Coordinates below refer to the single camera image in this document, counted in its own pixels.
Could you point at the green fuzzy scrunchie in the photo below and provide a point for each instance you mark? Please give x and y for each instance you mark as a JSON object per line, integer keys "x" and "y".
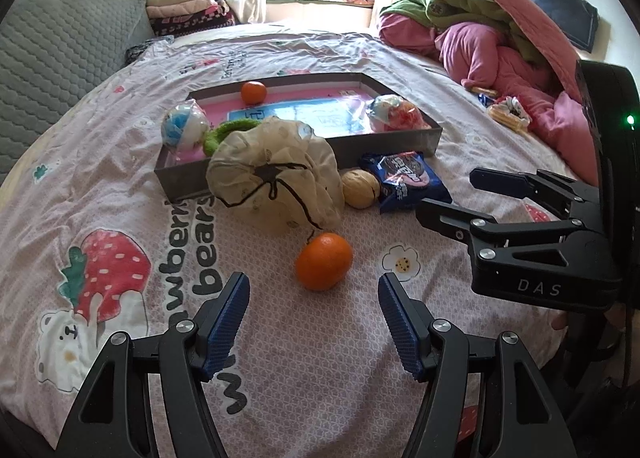
{"x": 222, "y": 133}

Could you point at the small blue snack packet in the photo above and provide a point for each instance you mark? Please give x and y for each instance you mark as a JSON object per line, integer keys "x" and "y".
{"x": 487, "y": 99}

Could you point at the blue cookie packet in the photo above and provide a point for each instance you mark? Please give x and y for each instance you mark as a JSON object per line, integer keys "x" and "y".
{"x": 405, "y": 178}

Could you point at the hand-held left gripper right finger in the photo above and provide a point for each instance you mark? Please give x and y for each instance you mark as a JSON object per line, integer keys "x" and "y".
{"x": 400, "y": 328}

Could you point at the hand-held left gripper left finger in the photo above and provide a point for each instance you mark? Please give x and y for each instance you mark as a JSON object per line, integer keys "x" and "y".
{"x": 227, "y": 323}

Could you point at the blue white wrapped ball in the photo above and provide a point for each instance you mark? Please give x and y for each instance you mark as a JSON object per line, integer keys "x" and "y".
{"x": 185, "y": 127}

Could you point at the grey quilted headboard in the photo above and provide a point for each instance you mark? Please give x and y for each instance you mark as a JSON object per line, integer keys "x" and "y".
{"x": 55, "y": 63}

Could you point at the black wall monitor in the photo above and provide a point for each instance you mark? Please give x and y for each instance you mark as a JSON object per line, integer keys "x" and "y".
{"x": 562, "y": 13}

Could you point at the pink printed bedsheet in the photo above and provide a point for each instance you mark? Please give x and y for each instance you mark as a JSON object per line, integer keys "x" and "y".
{"x": 100, "y": 198}

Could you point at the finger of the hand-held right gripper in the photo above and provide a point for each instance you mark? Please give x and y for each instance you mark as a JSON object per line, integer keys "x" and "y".
{"x": 445, "y": 215}
{"x": 500, "y": 183}

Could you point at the pink folded blanket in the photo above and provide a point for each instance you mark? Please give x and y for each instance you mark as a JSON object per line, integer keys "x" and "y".
{"x": 177, "y": 9}

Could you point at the walnut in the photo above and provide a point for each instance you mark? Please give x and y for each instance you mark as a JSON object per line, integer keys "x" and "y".
{"x": 361, "y": 189}

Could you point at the green blanket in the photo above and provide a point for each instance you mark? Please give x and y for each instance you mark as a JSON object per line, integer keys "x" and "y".
{"x": 450, "y": 3}

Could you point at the yellow biscuit packet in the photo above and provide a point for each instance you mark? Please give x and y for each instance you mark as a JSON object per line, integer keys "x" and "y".
{"x": 484, "y": 89}

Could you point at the dark patterned folded blanket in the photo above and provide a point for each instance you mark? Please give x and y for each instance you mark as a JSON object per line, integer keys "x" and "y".
{"x": 195, "y": 24}

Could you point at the yellow wafer packet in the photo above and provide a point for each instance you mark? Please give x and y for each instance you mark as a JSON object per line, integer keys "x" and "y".
{"x": 507, "y": 114}

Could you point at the orange pink wrapped ball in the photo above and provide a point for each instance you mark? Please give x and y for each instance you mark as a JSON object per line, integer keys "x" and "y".
{"x": 397, "y": 113}

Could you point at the orange tangerine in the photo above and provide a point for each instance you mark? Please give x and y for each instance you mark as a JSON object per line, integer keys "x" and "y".
{"x": 324, "y": 262}
{"x": 254, "y": 93}

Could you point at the grey tray pink inside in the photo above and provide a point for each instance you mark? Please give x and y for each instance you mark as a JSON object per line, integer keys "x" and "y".
{"x": 185, "y": 178}

